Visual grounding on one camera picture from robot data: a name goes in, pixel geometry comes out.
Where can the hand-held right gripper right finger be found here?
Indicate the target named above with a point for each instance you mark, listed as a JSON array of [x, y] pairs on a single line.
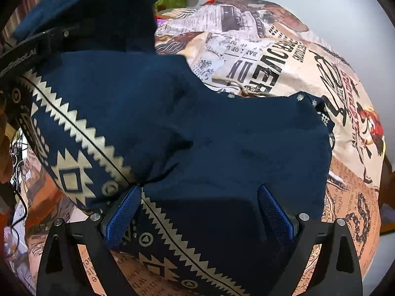
[[276, 219]]

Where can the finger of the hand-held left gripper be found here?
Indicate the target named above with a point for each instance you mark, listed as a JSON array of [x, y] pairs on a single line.
[[49, 40]]

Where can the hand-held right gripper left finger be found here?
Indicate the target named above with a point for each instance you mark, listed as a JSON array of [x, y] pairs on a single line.
[[122, 219]]

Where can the navy patterned hoodie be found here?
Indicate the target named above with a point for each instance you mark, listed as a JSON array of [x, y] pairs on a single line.
[[185, 148]]

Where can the person's left hand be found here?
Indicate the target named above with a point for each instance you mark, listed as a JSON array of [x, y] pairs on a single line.
[[5, 154]]

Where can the printed blanket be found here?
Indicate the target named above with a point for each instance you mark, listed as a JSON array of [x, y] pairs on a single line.
[[293, 55]]

